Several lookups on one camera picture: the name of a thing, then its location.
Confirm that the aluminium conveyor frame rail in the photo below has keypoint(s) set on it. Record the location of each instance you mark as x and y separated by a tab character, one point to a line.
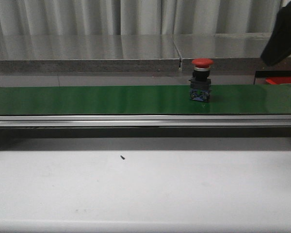
153	132

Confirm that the red plastic tray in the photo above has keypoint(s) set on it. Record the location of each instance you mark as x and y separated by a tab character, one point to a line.
278	80

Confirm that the grey stone counter slab left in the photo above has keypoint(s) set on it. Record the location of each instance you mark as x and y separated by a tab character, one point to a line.
88	53

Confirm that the grey stone counter slab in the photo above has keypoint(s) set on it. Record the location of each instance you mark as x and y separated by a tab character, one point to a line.
88	53
232	53

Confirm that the green conveyor belt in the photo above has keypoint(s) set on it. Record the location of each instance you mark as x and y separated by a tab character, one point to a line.
143	100

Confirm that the white pleated curtain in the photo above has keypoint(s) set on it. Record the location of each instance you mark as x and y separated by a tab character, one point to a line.
126	17

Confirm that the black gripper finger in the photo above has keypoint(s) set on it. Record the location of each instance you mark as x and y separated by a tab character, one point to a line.
279	45

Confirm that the grey stone counter slab right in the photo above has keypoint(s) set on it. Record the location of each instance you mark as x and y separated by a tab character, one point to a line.
232	53

